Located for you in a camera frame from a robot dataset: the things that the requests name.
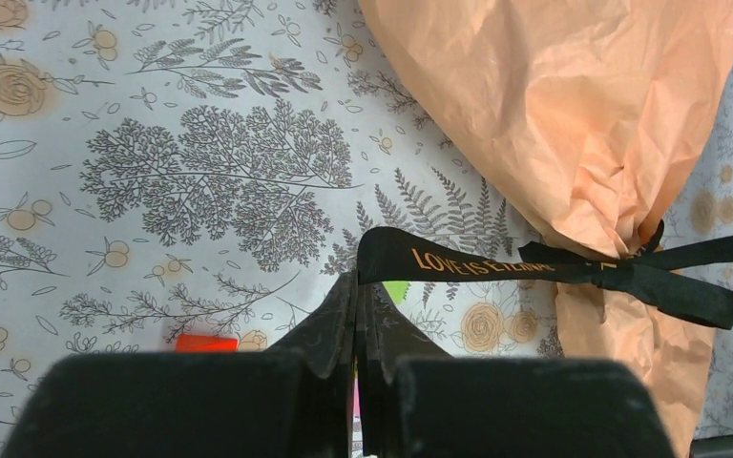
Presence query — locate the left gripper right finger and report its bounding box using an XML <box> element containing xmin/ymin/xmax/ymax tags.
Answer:
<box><xmin>356</xmin><ymin>284</ymin><xmax>673</xmax><ymax>457</ymax></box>

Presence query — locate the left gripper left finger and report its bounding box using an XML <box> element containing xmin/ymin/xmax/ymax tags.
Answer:
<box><xmin>2</xmin><ymin>273</ymin><xmax>357</xmax><ymax>457</ymax></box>

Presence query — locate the black gold-lettered ribbon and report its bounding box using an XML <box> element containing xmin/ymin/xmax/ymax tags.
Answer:
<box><xmin>356</xmin><ymin>227</ymin><xmax>733</xmax><ymax>330</ymax></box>

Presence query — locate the peach paper flower bouquet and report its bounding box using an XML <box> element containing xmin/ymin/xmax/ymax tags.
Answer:
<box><xmin>358</xmin><ymin>0</ymin><xmax>733</xmax><ymax>456</ymax></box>

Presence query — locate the pink flat block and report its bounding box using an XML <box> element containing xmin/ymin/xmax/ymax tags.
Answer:
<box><xmin>352</xmin><ymin>379</ymin><xmax>361</xmax><ymax>419</ymax></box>

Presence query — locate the green cube block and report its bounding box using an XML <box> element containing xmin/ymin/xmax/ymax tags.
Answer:
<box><xmin>383</xmin><ymin>281</ymin><xmax>410</xmax><ymax>305</ymax></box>

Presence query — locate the red block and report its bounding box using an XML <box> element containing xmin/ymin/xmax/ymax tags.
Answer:
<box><xmin>175</xmin><ymin>334</ymin><xmax>238</xmax><ymax>353</ymax></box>

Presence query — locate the floral patterned table mat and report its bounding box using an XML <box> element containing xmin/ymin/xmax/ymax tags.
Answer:
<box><xmin>0</xmin><ymin>1</ymin><xmax>733</xmax><ymax>457</ymax></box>

